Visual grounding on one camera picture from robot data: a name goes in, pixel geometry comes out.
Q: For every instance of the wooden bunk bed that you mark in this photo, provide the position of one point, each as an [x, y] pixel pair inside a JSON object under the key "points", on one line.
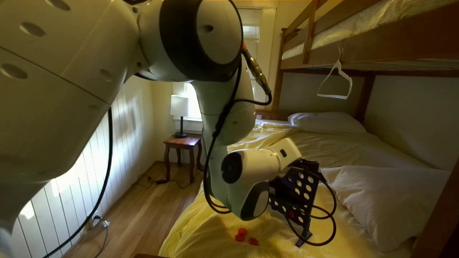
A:
{"points": [[394, 39]]}

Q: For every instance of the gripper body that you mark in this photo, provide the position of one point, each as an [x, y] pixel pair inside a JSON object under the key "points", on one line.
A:
{"points": [[309, 165]]}

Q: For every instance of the yellow blanket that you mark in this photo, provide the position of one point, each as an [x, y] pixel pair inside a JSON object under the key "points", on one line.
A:
{"points": [[200, 233]]}

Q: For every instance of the wooden side table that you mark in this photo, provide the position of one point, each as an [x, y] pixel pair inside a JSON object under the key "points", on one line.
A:
{"points": [[182, 142]]}

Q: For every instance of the blue connect four game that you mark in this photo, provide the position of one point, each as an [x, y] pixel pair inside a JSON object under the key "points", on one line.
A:
{"points": [[303, 182]]}

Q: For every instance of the white clothes hanger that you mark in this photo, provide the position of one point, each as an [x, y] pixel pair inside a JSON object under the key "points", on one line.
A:
{"points": [[335, 96]]}

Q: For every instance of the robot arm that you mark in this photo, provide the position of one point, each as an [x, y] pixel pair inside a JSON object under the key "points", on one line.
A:
{"points": [[64, 71]]}

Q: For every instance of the orange chip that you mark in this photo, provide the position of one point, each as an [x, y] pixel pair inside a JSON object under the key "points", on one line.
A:
{"points": [[253, 241], [242, 231], [240, 237]]}

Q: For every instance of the white bed sheet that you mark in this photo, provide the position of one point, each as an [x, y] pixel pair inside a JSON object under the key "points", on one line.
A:
{"points": [[358, 148]]}

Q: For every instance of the large white pillow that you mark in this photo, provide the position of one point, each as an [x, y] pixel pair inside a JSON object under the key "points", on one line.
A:
{"points": [[387, 204]]}

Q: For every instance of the white power adapter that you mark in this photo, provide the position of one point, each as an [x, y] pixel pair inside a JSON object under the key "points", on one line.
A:
{"points": [[101, 222]]}

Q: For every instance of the table lamp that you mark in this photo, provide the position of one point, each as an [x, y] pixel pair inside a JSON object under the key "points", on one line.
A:
{"points": [[179, 106]]}

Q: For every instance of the small white pillow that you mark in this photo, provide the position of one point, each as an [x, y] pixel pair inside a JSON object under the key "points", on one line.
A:
{"points": [[326, 122]]}

